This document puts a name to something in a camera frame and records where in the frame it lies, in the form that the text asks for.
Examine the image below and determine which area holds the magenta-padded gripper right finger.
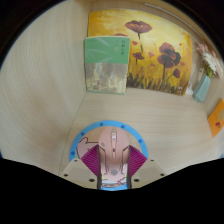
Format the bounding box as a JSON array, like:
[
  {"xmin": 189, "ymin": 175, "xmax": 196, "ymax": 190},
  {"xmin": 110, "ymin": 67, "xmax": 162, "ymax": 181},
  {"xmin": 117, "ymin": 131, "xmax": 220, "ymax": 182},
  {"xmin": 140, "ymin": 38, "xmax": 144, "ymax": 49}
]
[{"xmin": 126, "ymin": 144, "xmax": 167, "ymax": 190}]

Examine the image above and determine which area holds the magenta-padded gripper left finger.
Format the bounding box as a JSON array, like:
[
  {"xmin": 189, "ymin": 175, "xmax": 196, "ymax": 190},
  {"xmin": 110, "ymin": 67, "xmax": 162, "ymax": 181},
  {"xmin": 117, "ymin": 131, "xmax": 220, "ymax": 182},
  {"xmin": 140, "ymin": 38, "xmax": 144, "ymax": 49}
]
[{"xmin": 60, "ymin": 143, "xmax": 102, "ymax": 190}]

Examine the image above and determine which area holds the pink computer mouse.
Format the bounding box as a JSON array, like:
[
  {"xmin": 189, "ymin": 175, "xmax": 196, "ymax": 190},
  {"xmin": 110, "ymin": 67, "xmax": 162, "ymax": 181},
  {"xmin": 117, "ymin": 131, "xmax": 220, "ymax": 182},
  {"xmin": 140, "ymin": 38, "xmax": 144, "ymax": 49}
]
[{"xmin": 97, "ymin": 126, "xmax": 130, "ymax": 183}]

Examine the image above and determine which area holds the round cartoon mouse pad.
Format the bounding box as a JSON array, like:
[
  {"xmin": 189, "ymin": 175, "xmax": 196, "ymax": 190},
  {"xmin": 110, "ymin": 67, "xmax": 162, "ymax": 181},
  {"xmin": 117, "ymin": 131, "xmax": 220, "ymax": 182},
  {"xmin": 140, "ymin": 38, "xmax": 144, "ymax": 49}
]
[{"xmin": 68, "ymin": 120, "xmax": 149, "ymax": 192}]

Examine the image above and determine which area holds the orange book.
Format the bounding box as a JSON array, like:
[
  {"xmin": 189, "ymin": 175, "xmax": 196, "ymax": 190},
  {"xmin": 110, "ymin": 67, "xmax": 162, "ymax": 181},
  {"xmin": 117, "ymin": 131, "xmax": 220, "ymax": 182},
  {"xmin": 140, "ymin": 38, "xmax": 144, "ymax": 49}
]
[{"xmin": 207, "ymin": 98, "xmax": 224, "ymax": 138}]

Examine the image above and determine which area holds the teal faceted vase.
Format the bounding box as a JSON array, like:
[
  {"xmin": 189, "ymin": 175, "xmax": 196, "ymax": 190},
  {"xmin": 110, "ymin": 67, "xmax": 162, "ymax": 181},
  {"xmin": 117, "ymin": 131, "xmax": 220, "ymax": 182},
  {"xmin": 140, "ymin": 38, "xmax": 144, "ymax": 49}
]
[{"xmin": 193, "ymin": 73, "xmax": 212, "ymax": 104}]

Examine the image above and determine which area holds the green book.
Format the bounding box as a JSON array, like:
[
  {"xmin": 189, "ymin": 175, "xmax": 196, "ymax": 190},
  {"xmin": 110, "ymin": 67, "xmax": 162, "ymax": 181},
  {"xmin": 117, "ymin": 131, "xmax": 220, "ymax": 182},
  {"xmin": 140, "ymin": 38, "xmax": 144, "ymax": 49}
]
[{"xmin": 83, "ymin": 35, "xmax": 131, "ymax": 96}]

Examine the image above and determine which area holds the pink and white flower bouquet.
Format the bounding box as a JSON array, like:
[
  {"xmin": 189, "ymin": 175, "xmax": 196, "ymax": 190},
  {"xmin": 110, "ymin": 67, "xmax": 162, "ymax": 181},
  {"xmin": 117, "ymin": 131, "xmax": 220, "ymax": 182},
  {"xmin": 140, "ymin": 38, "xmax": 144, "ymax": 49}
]
[{"xmin": 194, "ymin": 41, "xmax": 224, "ymax": 80}]

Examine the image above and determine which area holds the yellow poppy painting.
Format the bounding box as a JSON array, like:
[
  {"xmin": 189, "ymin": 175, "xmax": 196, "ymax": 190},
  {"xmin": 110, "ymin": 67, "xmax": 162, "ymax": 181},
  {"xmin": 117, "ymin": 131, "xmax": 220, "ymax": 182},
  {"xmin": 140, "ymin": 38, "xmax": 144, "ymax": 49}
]
[{"xmin": 87, "ymin": 8, "xmax": 194, "ymax": 97}]

